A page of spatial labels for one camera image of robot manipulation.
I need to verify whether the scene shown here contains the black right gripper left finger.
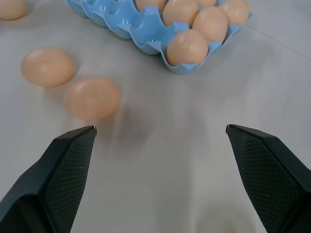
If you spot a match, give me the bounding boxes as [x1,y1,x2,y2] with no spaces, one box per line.
[0,125,98,233]

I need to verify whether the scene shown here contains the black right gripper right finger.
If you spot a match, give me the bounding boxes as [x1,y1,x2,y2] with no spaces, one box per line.
[225,124,311,233]

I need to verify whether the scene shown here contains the blue plastic egg tray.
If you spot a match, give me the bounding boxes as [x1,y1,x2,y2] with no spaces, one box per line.
[64,0,254,75]

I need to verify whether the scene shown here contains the beige egg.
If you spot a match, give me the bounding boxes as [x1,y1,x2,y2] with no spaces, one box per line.
[64,77,121,120]
[191,6,228,42]
[0,0,27,20]
[134,0,167,13]
[20,47,76,87]
[166,29,209,67]
[218,0,250,26]
[162,0,199,27]

